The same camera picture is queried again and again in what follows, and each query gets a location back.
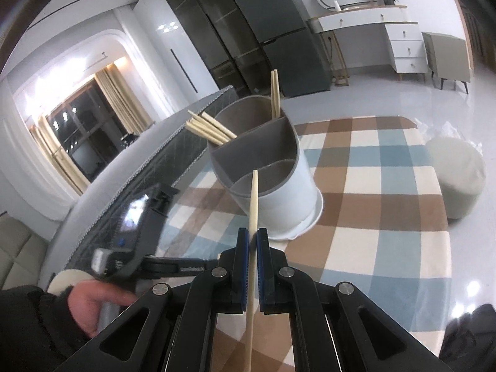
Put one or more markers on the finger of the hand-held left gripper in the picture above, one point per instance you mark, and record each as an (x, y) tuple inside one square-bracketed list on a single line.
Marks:
[(174, 267)]

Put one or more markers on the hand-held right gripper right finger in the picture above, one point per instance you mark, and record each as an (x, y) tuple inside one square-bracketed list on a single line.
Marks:
[(260, 263)]

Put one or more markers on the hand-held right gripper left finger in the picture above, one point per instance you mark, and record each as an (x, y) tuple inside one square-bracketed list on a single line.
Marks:
[(243, 263)]

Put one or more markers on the grey white utensil holder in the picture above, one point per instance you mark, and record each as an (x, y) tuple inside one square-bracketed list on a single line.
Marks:
[(286, 201)]

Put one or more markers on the person's left forearm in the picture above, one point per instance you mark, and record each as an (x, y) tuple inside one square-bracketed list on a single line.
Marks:
[(31, 325)]

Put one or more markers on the person's left hand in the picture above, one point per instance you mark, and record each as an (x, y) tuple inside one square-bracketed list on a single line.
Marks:
[(89, 298)]

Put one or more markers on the grey mattress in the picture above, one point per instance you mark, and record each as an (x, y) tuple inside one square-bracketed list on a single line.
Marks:
[(116, 170)]

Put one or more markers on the small black object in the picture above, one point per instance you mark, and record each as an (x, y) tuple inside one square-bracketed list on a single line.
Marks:
[(128, 139)]

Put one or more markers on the dark window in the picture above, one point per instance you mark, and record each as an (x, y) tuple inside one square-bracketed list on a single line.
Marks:
[(89, 143)]

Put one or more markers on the beige sofa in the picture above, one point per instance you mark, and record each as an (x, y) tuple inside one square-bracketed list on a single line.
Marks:
[(19, 252)]

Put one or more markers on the plaid tablecloth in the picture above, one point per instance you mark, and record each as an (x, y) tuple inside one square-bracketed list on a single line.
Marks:
[(368, 209)]

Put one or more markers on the white wardrobe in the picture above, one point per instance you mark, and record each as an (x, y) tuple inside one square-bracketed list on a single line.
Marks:
[(170, 58)]

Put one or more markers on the white round pouf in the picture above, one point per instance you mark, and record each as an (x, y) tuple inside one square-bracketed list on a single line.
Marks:
[(457, 178)]

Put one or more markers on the dark grey refrigerator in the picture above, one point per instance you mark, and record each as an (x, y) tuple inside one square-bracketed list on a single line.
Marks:
[(286, 46)]

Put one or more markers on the dark glass cabinet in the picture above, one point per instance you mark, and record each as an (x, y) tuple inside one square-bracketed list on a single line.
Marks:
[(217, 27)]

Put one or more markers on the clear plastic wrap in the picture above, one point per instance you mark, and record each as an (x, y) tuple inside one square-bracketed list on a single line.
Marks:
[(445, 130)]

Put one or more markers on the white dressing desk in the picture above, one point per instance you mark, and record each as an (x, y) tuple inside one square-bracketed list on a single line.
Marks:
[(360, 17)]

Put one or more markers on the small white bottle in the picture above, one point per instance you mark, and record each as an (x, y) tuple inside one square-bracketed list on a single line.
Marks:
[(338, 6)]

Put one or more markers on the beige nightstand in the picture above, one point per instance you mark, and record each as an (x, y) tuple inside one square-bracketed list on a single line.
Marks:
[(445, 58)]

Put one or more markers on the wooden door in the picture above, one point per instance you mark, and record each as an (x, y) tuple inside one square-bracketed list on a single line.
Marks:
[(480, 42)]

